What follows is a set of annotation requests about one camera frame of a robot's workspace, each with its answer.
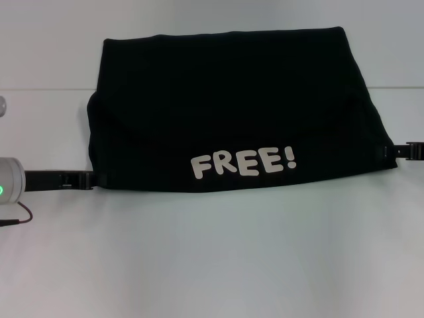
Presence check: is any left arm gripper cable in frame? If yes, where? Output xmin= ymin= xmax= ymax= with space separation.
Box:
xmin=0 ymin=201 xmax=34 ymax=228

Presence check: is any black t-shirt with FREE print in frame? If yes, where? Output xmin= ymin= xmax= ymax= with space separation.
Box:
xmin=86 ymin=25 xmax=398 ymax=195

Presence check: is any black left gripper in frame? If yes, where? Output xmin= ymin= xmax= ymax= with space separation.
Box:
xmin=25 ymin=170 xmax=109 ymax=192

